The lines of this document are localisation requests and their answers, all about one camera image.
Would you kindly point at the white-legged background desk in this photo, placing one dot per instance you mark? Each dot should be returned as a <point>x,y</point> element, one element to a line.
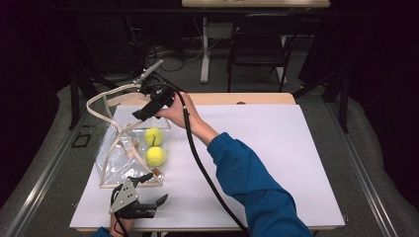
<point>205,65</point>

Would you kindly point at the clear plastic tote bag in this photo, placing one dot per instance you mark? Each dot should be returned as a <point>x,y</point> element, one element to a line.
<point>115,164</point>

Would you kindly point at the white table mat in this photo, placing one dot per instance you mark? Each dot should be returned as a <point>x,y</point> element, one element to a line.
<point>280,148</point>

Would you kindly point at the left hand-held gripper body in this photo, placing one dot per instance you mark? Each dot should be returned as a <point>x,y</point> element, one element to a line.
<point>124,196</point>

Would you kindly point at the person's left hand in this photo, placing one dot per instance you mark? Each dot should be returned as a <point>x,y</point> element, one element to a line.
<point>122,226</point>

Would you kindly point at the person's right hand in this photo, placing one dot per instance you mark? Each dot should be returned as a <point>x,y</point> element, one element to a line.
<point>178,113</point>

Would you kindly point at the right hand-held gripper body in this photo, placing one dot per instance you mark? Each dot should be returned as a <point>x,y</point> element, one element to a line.
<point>158,97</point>

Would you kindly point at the yellow tennis ball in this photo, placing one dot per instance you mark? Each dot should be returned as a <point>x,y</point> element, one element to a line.
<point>155,156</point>
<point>153,136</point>

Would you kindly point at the black chair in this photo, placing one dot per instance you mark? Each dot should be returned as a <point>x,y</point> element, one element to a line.
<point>257,49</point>

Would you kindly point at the aluminium floor rail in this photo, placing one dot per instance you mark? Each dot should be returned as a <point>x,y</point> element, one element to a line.
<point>36,194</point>
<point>365,184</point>

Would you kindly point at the black metal stand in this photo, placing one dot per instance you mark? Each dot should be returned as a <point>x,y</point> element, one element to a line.
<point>74,98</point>
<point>344,105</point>

